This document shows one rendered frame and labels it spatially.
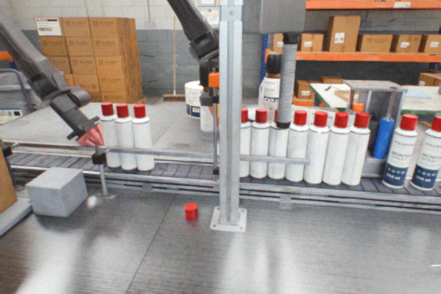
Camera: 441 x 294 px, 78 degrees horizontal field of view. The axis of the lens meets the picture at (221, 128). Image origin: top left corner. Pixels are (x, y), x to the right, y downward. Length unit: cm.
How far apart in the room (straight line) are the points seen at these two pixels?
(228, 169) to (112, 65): 360
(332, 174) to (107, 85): 373
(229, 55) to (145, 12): 491
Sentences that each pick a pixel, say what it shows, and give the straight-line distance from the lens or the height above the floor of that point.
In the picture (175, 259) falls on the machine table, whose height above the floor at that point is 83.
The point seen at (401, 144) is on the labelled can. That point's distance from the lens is 84.
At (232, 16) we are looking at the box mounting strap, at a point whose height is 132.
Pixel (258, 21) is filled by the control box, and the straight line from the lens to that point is 54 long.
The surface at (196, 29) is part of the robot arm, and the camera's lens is 75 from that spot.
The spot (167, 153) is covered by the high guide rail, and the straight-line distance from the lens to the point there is 79.
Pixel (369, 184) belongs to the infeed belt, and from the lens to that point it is 89.
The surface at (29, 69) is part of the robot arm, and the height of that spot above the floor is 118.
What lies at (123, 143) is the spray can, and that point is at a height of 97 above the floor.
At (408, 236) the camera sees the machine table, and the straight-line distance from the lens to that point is 83.
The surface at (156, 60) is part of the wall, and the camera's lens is 544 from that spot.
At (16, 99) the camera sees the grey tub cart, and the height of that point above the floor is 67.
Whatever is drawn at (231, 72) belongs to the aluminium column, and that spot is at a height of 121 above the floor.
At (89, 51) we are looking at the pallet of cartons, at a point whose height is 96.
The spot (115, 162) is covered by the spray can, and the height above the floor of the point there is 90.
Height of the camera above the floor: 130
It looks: 21 degrees down
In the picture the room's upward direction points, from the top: straight up
